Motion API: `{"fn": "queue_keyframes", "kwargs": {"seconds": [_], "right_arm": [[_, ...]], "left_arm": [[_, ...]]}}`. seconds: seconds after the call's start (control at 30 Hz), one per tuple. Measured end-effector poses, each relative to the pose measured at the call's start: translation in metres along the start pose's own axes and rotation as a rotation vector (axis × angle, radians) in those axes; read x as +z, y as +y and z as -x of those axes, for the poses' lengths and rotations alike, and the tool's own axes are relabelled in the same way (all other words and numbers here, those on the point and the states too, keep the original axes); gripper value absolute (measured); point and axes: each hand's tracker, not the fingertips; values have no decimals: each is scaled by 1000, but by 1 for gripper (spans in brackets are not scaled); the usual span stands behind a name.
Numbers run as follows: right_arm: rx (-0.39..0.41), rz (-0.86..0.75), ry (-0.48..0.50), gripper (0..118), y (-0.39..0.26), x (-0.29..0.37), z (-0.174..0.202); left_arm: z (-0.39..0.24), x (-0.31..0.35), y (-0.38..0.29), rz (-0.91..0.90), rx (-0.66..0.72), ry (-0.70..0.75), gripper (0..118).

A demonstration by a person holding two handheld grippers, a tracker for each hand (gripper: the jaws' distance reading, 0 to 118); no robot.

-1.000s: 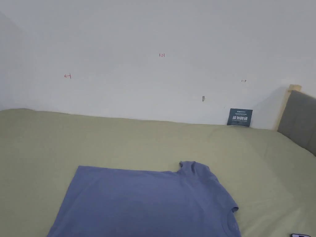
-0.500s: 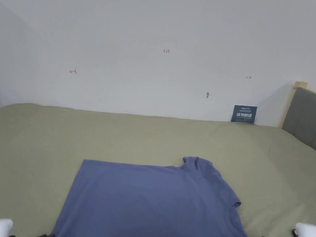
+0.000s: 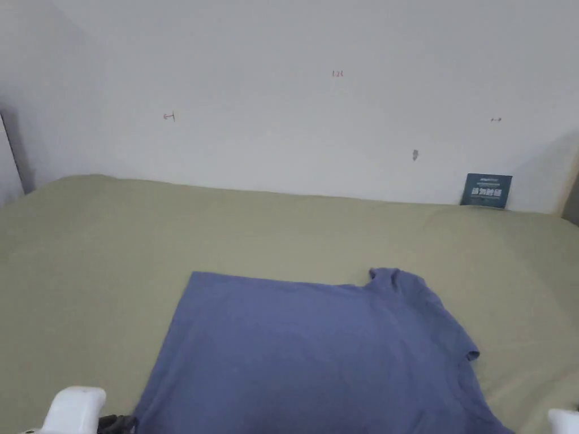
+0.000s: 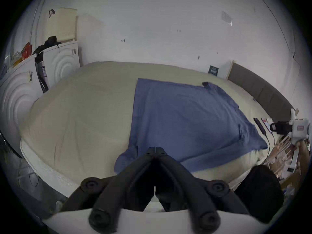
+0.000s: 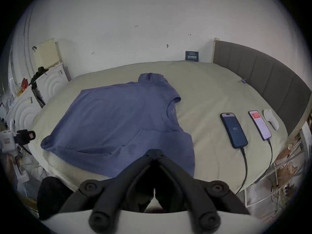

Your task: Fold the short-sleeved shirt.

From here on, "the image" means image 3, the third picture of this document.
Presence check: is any bed with pale green sheet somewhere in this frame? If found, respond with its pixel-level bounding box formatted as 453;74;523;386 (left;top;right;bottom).
0;173;579;434

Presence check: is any blue shirt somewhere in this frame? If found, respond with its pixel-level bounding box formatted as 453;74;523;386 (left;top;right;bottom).
131;267;516;434

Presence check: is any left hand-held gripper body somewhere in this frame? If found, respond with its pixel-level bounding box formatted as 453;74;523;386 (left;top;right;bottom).
24;385;107;434

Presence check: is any dark blue card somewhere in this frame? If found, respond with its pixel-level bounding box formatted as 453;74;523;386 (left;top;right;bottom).
460;173;514;211

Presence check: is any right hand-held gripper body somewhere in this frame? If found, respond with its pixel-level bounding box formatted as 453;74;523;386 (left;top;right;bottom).
547;407;579;434

